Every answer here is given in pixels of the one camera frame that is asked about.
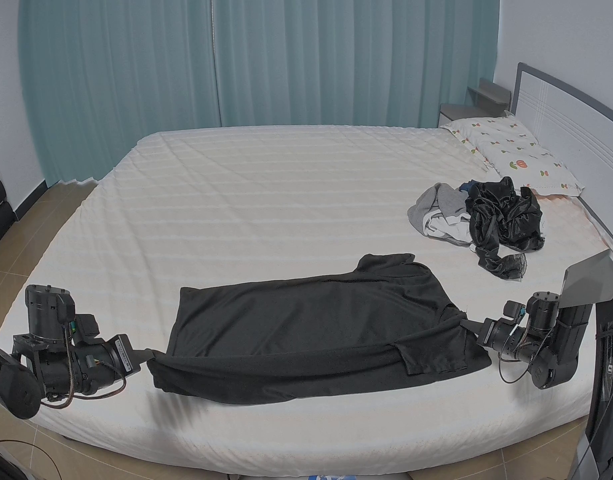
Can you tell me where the pile of clothes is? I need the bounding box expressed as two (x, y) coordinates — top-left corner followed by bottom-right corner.
(407, 177), (546, 281)

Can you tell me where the blue-green curtain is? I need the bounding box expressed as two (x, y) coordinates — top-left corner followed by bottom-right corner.
(19, 0), (222, 186)
(214, 0), (502, 129)

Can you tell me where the black T-shirt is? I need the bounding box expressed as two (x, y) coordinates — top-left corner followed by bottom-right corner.
(151, 253), (492, 406)

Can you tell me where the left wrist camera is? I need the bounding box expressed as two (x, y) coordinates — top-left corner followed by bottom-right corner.
(75, 314), (101, 343)

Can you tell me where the bed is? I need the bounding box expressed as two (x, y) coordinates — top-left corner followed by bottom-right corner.
(0, 62), (613, 471)

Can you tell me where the grey bedside table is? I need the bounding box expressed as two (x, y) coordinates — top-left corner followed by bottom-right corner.
(439, 78), (510, 128)

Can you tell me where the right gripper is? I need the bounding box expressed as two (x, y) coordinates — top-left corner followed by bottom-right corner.
(459, 318), (520, 355)

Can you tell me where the white printed pillow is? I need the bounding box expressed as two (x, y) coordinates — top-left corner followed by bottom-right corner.
(441, 117), (585, 198)

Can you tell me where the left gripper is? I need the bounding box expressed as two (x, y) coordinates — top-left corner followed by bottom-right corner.
(91, 334), (166, 380)

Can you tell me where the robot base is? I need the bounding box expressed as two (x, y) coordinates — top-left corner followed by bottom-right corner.
(286, 472), (367, 480)

